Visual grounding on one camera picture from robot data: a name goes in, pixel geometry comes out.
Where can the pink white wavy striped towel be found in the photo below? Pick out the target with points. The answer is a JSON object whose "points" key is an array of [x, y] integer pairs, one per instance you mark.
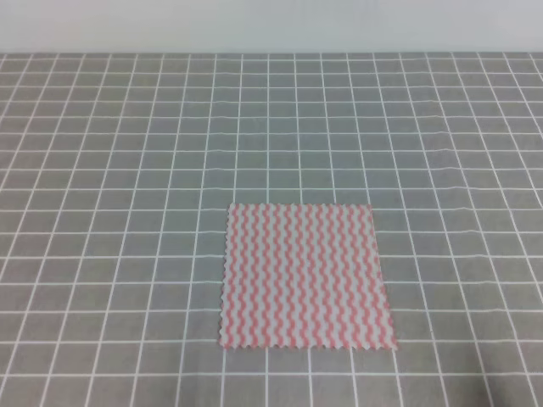
{"points": [[303, 276]]}

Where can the grey grid tablecloth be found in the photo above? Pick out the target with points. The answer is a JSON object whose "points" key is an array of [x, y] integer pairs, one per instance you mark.
{"points": [[117, 171]]}

